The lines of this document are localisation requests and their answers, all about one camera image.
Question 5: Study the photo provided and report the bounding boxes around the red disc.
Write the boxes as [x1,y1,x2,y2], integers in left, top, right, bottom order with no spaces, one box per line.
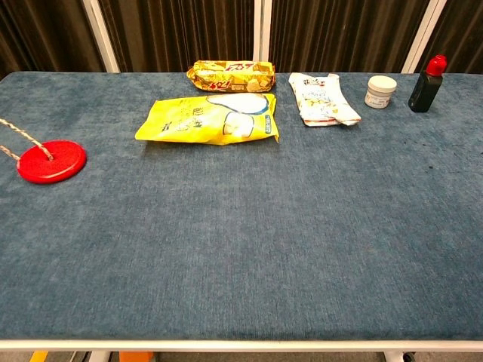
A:
[17,140,88,185]

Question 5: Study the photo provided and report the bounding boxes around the braided white rope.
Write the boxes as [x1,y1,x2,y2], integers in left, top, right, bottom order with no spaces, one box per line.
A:
[0,118,54,162]

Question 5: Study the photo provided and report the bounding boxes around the blue table cloth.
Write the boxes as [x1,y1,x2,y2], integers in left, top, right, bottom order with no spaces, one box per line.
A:
[0,71,483,342]

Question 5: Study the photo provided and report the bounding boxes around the large yellow snack bag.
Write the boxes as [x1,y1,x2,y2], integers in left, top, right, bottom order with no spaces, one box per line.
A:
[134,93,281,146]

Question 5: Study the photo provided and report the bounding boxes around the golden biscuit package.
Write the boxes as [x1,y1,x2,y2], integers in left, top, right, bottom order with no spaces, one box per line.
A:
[186,60,276,94]

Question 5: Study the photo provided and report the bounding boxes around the white crumpled snack packet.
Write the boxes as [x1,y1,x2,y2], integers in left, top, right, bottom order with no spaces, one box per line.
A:
[288,72,362,128]

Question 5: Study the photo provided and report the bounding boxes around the dark brown curtain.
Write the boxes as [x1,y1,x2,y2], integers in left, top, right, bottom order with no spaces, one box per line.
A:
[0,0,483,81]

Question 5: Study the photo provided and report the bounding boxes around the small white jar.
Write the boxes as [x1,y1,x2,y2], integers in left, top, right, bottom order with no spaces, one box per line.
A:
[364,75,398,109]

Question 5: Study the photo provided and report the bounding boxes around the orange object under table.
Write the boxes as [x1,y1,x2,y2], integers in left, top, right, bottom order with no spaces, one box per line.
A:
[119,351,155,362]

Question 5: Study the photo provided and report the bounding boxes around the black bottle with red cap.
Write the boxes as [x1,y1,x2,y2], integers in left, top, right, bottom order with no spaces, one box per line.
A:
[408,54,448,113]

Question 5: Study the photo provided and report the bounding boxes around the white frame post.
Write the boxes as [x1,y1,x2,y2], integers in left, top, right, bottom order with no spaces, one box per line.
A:
[252,0,273,63]
[401,0,448,74]
[82,0,121,74]

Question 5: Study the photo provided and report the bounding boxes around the white table frame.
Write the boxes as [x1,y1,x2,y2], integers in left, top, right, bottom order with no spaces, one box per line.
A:
[0,339,483,362]

